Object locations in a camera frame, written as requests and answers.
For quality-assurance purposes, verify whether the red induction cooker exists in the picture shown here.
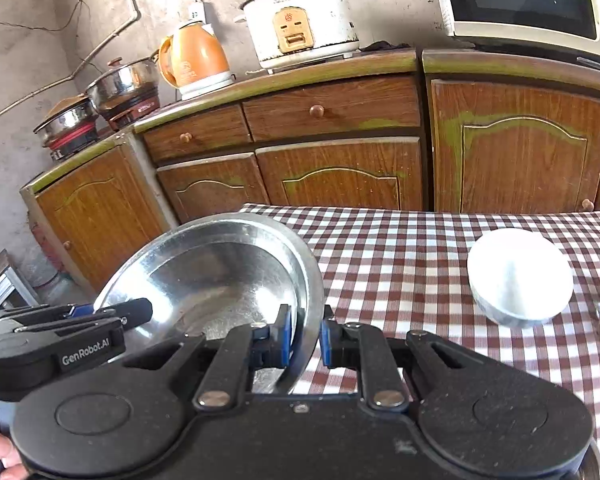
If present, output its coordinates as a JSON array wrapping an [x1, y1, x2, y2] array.
[[102, 92, 162, 131]]

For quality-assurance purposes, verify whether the grey metal rack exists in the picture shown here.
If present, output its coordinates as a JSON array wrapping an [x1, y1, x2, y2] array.
[[0, 250, 46, 313]]

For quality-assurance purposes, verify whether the grey wall pipe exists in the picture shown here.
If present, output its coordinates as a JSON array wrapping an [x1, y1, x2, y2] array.
[[0, 0, 141, 131]]

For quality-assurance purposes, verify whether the white bowl with blue pattern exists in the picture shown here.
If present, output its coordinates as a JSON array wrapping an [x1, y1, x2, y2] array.
[[467, 228, 575, 329]]

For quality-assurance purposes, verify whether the medium steel plate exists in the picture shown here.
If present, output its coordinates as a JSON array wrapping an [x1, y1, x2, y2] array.
[[94, 211, 326, 396]]

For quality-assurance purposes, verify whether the single door wooden corner cabinet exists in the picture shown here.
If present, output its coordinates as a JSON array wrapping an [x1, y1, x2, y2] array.
[[20, 127, 181, 293]]

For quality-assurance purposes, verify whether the red white checkered tablecloth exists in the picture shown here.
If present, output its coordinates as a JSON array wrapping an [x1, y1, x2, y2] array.
[[240, 203, 600, 466]]

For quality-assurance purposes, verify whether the steel pot with handles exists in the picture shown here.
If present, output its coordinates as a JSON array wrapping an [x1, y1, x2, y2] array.
[[86, 56, 160, 111]]

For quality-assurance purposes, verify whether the white rice cooker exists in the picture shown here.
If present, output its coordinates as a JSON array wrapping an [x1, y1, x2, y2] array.
[[234, 0, 363, 71]]

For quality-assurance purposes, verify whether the black cloth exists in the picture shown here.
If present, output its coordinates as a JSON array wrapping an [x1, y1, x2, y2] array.
[[362, 40, 413, 53]]

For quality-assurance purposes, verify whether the orange electric kettle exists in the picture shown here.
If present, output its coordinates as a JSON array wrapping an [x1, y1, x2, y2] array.
[[157, 20, 237, 102]]

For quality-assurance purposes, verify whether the wooden cabinet with drawers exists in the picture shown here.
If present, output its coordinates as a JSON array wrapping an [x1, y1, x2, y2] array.
[[132, 47, 428, 223]]

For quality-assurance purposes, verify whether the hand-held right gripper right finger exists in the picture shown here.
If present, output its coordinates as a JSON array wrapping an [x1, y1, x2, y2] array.
[[320, 309, 486, 411]]

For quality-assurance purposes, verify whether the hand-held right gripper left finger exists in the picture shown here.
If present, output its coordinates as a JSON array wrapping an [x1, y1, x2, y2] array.
[[122, 305, 294, 413]]

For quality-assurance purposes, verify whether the steel pot with brown lid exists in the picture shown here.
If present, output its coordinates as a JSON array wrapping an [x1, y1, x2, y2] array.
[[33, 92, 98, 147]]

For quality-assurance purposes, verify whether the red black cooker base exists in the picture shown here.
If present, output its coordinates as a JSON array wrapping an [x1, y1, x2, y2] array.
[[45, 127, 103, 161]]

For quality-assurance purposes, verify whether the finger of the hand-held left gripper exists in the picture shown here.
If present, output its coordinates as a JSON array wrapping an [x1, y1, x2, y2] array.
[[0, 304, 94, 326], [12, 298, 153, 334]]

